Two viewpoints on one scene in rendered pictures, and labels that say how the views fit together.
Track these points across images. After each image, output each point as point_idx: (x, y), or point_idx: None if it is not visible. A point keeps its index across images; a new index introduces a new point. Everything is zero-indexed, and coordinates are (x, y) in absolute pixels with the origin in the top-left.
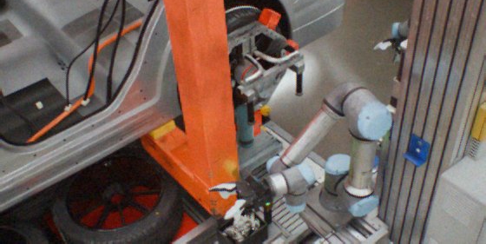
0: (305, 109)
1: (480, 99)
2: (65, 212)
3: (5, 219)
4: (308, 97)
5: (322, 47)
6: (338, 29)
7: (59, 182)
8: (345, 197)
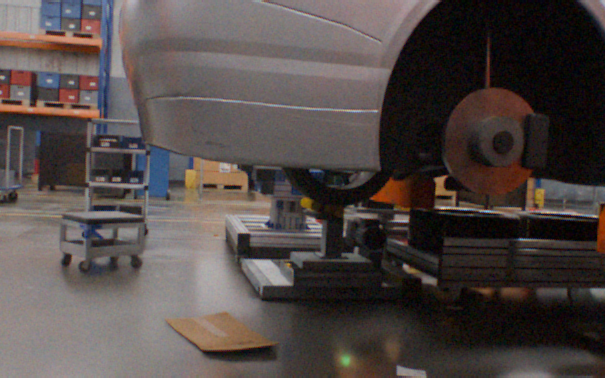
0: (200, 298)
1: None
2: (505, 213)
3: (557, 218)
4: (179, 302)
5: (52, 323)
6: None
7: (515, 219)
8: None
